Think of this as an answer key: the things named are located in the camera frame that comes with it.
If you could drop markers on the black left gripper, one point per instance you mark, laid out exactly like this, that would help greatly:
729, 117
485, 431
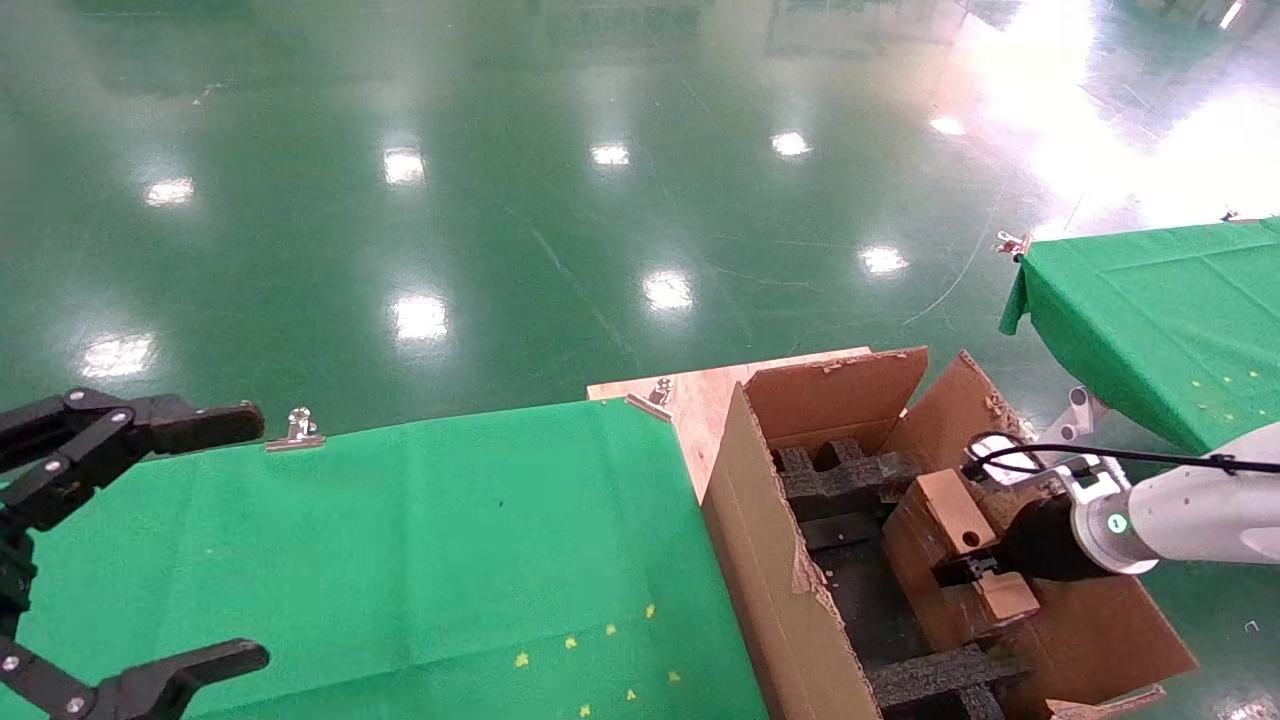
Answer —
7, 580

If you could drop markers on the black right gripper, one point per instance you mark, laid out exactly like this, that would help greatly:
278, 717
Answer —
1045, 540

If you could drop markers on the small brown cardboard box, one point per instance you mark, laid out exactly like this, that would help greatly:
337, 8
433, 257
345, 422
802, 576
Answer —
940, 510

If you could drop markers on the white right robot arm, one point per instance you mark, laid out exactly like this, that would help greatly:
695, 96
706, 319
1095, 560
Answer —
1200, 510

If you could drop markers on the large open brown carton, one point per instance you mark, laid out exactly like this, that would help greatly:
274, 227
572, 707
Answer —
770, 560

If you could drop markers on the dark grey foam bottom pad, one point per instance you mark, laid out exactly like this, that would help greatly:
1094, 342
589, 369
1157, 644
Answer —
860, 590

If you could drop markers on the large green table cloth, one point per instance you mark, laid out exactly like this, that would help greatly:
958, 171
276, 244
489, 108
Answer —
400, 520

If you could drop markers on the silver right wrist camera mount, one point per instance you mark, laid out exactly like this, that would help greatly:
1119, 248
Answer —
1080, 480

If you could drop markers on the white table support bracket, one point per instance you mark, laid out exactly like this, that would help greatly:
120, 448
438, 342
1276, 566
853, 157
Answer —
1078, 410

